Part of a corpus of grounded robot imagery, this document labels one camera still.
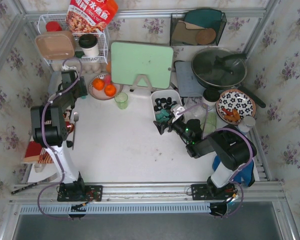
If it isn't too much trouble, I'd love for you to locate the white storage basket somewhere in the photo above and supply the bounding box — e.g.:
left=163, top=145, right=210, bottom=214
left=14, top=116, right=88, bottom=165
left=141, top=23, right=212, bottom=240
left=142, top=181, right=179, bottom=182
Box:
left=150, top=89, right=182, bottom=122

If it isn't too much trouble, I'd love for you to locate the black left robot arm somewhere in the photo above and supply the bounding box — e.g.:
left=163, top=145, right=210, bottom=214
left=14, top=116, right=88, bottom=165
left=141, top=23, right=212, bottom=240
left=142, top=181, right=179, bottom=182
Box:
left=30, top=70, right=88, bottom=202

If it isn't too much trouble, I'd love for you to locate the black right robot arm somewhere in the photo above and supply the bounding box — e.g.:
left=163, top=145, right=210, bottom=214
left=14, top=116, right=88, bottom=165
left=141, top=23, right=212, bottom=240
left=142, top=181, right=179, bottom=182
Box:
left=153, top=119, right=257, bottom=201

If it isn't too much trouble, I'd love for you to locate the white coffee cup black lid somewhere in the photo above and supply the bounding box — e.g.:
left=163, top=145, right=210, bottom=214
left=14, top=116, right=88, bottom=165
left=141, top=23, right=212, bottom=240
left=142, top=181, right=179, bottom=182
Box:
left=78, top=33, right=100, bottom=57

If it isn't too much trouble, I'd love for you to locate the pink fruit plate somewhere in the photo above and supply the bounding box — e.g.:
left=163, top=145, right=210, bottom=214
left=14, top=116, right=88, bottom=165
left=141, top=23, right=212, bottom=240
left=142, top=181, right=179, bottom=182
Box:
left=88, top=73, right=123, bottom=101

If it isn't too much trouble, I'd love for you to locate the egg carton tray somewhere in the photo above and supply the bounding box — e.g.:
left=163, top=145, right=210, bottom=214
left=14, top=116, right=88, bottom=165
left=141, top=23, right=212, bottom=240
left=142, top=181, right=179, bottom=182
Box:
left=51, top=60, right=107, bottom=75

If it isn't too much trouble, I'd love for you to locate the clear lidded container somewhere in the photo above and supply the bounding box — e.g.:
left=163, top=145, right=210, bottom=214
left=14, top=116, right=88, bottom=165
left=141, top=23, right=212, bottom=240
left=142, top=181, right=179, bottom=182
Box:
left=47, top=71, right=62, bottom=95

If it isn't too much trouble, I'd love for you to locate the green translucent cup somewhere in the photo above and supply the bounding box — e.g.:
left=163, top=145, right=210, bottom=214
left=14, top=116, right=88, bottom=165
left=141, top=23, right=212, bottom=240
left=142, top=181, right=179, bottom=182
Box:
left=114, top=92, right=128, bottom=110

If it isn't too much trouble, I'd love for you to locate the grey blue rectangular tray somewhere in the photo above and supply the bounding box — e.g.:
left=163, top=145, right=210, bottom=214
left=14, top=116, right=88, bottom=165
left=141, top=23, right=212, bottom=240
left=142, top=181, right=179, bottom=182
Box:
left=174, top=60, right=205, bottom=98

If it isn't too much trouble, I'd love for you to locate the green cup right side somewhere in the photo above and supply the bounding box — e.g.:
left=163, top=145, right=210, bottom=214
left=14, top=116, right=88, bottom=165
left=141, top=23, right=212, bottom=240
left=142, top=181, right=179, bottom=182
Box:
left=201, top=111, right=217, bottom=135

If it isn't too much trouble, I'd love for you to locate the brown square container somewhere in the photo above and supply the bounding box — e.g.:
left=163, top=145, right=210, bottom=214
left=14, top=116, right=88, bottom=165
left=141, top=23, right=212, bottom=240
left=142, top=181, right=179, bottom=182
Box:
left=35, top=30, right=76, bottom=60

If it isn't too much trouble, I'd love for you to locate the green cutting board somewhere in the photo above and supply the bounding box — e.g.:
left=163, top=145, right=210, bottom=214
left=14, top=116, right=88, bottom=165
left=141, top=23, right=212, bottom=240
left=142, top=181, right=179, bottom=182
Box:
left=110, top=42, right=174, bottom=89

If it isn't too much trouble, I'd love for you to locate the red jar lid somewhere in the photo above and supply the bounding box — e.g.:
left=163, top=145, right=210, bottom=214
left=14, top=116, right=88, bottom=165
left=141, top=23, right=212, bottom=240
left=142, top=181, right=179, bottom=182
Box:
left=45, top=21, right=63, bottom=32

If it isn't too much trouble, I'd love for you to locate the red snack bag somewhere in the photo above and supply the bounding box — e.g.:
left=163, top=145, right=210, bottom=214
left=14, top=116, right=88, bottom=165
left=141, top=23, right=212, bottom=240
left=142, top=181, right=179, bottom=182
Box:
left=65, top=0, right=119, bottom=34

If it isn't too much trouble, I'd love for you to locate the floral patterned plate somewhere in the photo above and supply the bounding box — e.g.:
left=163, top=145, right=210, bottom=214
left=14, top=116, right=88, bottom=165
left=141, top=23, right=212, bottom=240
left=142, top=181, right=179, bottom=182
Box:
left=215, top=89, right=256, bottom=125

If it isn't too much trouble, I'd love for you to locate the striped red cloth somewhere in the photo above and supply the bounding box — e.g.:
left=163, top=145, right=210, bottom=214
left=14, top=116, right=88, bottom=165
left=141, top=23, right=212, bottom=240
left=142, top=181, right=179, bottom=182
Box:
left=22, top=109, right=73, bottom=165

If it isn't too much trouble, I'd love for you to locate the black frying pan with lid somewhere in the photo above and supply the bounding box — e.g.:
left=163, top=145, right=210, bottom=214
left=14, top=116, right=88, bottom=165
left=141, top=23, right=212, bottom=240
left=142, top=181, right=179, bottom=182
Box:
left=190, top=47, right=266, bottom=108

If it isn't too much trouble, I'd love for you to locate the white bottle blue label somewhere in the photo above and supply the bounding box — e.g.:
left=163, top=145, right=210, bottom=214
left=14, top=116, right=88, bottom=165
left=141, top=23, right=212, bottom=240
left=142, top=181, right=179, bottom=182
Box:
left=238, top=115, right=256, bottom=134

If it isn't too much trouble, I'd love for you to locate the round cork coaster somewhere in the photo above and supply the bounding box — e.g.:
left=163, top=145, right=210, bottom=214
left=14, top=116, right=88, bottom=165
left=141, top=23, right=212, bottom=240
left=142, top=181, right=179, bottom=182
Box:
left=195, top=28, right=217, bottom=45

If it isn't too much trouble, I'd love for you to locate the black mesh organizer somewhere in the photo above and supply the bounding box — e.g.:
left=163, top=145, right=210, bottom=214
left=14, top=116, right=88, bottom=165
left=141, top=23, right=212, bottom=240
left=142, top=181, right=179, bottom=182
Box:
left=169, top=8, right=227, bottom=46

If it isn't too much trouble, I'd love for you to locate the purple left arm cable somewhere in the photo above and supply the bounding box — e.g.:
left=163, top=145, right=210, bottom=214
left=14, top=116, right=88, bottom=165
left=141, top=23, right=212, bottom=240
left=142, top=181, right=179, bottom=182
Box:
left=37, top=58, right=83, bottom=221

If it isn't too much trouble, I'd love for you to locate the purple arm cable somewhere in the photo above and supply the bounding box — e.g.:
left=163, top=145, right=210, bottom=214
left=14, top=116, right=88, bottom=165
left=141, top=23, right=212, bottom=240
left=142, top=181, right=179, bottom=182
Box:
left=177, top=101, right=254, bottom=220
left=37, top=58, right=83, bottom=221

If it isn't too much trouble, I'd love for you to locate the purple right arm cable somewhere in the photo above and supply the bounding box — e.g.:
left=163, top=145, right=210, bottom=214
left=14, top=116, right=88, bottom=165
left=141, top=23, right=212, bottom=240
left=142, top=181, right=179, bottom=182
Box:
left=177, top=101, right=254, bottom=220

